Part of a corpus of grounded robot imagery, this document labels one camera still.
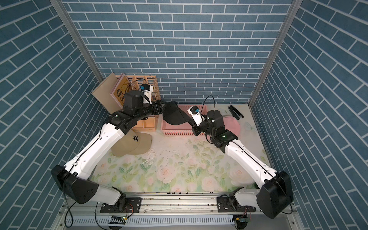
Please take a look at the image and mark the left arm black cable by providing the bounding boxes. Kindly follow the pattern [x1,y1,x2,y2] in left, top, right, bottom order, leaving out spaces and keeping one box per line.
[126,78,148,93]

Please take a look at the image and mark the pink baseball cap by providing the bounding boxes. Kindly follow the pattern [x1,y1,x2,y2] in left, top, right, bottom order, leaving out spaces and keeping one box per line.
[223,116,241,136]

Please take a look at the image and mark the beige flat board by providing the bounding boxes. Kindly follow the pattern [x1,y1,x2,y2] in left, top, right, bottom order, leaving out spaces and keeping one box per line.
[92,73,123,114]

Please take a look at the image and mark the floral table mat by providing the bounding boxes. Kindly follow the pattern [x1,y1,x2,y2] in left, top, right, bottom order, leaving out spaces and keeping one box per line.
[90,104,274,193]

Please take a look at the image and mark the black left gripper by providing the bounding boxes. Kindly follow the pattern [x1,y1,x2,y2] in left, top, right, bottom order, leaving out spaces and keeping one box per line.
[133,99,167,122]

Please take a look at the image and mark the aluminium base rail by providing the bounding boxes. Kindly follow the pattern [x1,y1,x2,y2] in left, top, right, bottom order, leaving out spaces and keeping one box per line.
[51,193,304,230]

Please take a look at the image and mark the black baseball cap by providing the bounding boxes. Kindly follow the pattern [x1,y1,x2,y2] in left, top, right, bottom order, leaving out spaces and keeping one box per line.
[163,101,195,126]

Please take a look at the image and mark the peach plastic desk organizer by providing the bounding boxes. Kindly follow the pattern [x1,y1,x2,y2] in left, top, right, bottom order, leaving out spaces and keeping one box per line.
[122,75,162,131]

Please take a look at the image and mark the wanted poster book pink edge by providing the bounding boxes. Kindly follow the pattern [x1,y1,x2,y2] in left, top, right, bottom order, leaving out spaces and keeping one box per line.
[110,74,130,108]

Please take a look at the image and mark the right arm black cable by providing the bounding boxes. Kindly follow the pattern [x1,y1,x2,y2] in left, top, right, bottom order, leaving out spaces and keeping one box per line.
[200,95,216,116]

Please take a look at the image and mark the pink perforated plastic basket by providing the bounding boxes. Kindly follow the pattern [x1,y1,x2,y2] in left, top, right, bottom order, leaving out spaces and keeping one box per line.
[161,104,207,136]

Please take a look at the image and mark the black stapler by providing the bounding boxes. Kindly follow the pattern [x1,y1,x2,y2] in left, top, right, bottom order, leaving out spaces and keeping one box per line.
[228,105,244,120]

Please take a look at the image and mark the beige baseball cap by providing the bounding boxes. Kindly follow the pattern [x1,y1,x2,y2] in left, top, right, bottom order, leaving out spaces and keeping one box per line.
[111,130,152,157]

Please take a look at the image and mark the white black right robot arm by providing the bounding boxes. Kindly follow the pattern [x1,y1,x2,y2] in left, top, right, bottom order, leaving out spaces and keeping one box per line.
[187,106,294,219]

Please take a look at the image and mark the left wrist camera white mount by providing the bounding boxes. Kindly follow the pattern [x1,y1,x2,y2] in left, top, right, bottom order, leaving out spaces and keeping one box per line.
[140,84,153,104]

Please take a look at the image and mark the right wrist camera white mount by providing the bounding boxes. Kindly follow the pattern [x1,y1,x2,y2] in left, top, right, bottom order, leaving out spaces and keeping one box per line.
[187,105,204,126]

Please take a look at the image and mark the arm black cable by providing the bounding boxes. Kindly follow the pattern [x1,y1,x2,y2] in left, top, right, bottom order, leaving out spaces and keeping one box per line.
[200,95,216,116]
[126,78,148,93]

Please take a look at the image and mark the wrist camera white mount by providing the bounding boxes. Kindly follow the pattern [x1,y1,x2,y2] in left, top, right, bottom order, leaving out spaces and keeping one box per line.
[140,84,153,104]
[187,105,204,126]

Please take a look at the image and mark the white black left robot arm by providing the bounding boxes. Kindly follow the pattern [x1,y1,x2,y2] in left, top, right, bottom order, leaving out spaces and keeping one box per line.
[51,91,165,209]

